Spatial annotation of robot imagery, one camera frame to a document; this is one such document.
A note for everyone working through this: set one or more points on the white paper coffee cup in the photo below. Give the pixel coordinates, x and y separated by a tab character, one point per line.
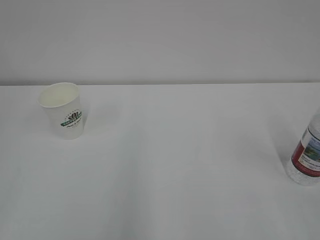
61	103

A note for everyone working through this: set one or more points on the clear water bottle red label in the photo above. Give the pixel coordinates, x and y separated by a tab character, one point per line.
304	164

